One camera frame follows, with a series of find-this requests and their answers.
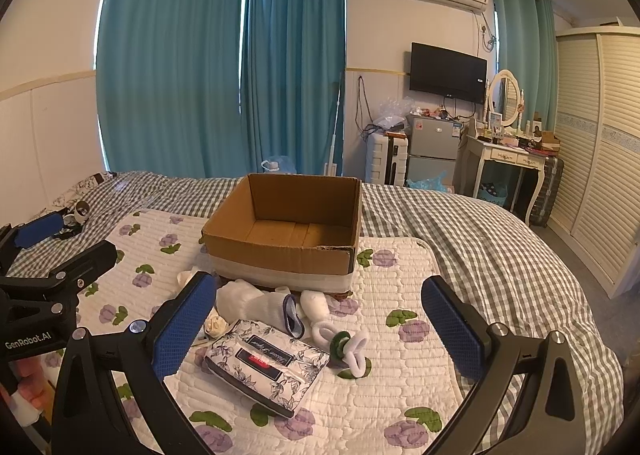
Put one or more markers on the cream louvered wardrobe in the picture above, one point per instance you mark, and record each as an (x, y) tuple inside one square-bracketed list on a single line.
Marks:
[(596, 212)]

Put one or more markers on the white sock blue band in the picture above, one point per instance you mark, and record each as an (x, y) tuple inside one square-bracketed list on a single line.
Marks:
[(241, 300)]

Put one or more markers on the silver mini fridge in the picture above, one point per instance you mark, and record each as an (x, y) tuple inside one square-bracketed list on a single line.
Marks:
[(433, 149)]

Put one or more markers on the middle teal curtain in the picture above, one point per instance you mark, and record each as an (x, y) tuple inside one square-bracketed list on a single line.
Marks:
[(292, 82)]

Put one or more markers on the cream knitted flower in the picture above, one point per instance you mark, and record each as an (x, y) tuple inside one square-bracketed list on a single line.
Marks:
[(215, 326)]

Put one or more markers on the blue laundry basket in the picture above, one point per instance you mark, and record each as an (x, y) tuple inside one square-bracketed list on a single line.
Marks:
[(496, 193)]

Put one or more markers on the left teal curtain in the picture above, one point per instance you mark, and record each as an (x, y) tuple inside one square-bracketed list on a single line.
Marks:
[(167, 87)]

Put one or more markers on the dark striped suitcase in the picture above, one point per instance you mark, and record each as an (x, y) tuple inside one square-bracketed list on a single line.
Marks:
[(544, 203)]

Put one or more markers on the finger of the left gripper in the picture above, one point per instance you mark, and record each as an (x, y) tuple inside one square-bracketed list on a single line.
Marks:
[(16, 238), (77, 273)]

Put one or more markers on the white quilt purple flowers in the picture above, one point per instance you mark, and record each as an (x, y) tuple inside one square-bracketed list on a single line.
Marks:
[(400, 406)]

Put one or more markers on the person's hand white glove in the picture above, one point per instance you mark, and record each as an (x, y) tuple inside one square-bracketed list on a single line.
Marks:
[(33, 397)]

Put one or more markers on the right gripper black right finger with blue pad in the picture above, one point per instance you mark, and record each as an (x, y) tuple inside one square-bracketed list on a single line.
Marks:
[(547, 417)]

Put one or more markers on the floral tissue pouch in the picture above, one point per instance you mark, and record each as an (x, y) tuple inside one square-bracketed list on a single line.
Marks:
[(270, 367)]

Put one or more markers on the black white small gadget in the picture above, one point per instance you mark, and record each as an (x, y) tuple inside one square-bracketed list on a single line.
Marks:
[(73, 220)]

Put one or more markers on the right teal curtain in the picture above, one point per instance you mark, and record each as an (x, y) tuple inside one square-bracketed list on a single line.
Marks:
[(527, 47)]

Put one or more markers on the small white sock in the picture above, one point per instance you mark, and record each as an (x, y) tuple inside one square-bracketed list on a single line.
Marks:
[(314, 306)]

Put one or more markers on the teal curtain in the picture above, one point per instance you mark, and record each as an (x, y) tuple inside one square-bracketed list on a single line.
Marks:
[(527, 47), (292, 82), (167, 87)]

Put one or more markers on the clear water jug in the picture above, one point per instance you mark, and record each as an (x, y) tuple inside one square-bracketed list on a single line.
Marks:
[(278, 165)]

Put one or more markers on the blue plastic bag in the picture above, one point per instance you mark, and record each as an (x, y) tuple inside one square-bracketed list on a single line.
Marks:
[(437, 184)]

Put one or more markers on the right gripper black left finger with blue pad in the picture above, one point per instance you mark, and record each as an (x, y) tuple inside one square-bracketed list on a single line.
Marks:
[(88, 416)]

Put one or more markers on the white dressing table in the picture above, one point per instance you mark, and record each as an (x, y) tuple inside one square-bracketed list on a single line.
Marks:
[(476, 153)]

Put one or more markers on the white oval vanity mirror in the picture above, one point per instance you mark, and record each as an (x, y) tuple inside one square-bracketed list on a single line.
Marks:
[(505, 97)]

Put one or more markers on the brown cardboard box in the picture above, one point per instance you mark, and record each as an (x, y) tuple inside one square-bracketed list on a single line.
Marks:
[(292, 230)]

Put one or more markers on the white suitcase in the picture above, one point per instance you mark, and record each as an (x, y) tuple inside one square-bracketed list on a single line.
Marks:
[(387, 157)]

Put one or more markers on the black wall television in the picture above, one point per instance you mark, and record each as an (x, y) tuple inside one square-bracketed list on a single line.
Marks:
[(447, 73)]

